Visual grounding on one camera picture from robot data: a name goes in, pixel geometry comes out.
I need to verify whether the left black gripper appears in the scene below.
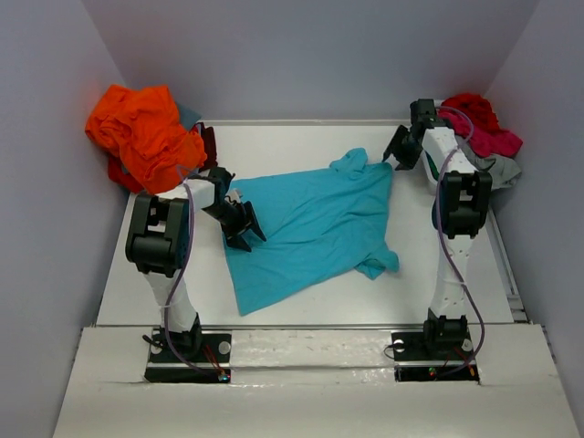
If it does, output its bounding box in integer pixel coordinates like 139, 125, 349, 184
201, 201, 266, 253

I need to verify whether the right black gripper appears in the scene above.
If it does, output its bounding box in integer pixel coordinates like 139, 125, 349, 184
383, 124, 426, 172

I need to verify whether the teal t shirt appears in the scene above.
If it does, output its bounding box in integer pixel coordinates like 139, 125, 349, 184
225, 148, 400, 316

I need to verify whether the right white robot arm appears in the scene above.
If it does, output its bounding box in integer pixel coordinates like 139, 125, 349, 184
383, 99, 492, 362

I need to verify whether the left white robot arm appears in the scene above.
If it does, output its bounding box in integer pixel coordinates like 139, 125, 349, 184
125, 166, 266, 362

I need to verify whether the white plastic laundry basket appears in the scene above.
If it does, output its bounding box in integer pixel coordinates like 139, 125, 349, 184
421, 151, 440, 194

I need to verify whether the green garment in basket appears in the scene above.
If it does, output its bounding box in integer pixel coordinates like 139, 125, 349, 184
427, 156, 440, 180

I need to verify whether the magenta t shirt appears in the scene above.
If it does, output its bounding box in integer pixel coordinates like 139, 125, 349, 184
439, 109, 523, 158

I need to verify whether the red t shirt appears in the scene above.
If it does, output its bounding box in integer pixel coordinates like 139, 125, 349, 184
443, 93, 502, 133

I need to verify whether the grey t shirt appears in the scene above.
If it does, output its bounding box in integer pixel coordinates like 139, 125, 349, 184
461, 144, 522, 191

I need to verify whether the dark red folded shirt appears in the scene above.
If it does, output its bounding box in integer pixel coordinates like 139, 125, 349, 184
195, 122, 218, 171

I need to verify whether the orange t shirt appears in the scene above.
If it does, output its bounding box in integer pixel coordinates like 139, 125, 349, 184
85, 85, 207, 194

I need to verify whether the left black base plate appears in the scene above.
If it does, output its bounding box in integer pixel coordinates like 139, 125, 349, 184
142, 329, 232, 384

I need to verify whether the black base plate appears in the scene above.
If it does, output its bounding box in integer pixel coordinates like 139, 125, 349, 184
383, 331, 480, 382
142, 329, 232, 384

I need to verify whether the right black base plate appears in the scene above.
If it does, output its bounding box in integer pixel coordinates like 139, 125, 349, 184
383, 331, 480, 382

